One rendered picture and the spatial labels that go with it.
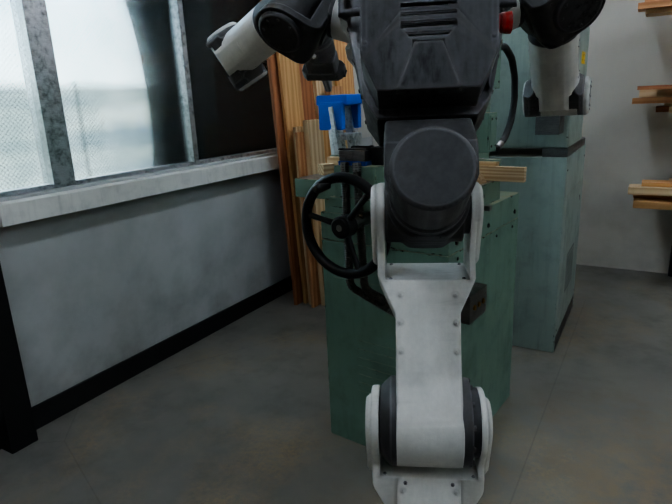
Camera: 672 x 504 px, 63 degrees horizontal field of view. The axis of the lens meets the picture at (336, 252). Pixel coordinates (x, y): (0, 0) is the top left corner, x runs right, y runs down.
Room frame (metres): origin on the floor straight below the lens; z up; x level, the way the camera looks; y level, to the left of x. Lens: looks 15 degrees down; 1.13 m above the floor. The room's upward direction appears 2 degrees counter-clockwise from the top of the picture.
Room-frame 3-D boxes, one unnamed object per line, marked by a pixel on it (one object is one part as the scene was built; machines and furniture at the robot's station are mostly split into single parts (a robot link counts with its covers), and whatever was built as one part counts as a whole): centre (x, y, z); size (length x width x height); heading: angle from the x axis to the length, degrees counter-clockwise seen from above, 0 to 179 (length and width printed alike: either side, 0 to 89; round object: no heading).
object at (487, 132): (1.74, -0.47, 1.02); 0.09 x 0.07 x 0.12; 53
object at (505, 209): (1.79, -0.30, 0.76); 0.57 x 0.45 x 0.09; 143
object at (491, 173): (1.66, -0.27, 0.92); 0.62 x 0.02 x 0.04; 53
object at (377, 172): (1.55, -0.10, 0.91); 0.15 x 0.14 x 0.09; 53
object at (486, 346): (1.79, -0.30, 0.35); 0.58 x 0.45 x 0.71; 143
